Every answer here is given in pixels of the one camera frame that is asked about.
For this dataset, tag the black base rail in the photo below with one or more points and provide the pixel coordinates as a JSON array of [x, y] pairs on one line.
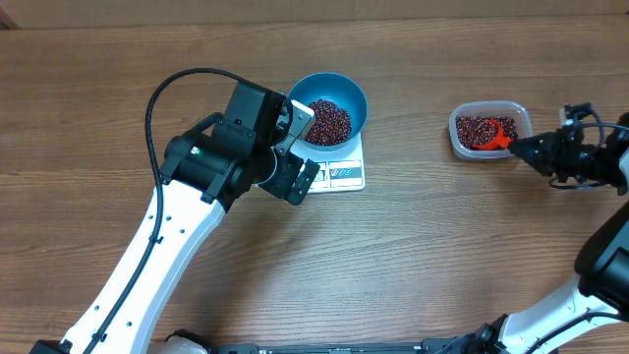
[[344, 348]]

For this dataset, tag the white digital kitchen scale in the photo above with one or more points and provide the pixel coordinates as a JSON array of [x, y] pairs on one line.
[[341, 169]]

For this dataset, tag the red measuring scoop blue handle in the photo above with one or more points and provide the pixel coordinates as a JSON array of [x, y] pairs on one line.
[[499, 140]]

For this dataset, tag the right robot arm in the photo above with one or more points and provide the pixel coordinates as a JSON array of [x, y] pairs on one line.
[[597, 295]]

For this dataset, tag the blue metal bowl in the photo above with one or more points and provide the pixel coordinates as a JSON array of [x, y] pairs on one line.
[[342, 91]]

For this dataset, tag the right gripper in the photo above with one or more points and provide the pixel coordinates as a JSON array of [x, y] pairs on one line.
[[543, 161]]

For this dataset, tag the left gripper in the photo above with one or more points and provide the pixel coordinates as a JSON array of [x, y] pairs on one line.
[[292, 166]]

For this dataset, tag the clear plastic container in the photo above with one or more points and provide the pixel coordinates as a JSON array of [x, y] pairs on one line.
[[491, 108]]

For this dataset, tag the red azuki beans in container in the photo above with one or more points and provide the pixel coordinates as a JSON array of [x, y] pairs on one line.
[[473, 130]]

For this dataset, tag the red beans in bowl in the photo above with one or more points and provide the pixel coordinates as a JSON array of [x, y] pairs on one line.
[[332, 124]]

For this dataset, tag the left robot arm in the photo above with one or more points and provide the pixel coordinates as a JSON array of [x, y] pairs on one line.
[[205, 170]]

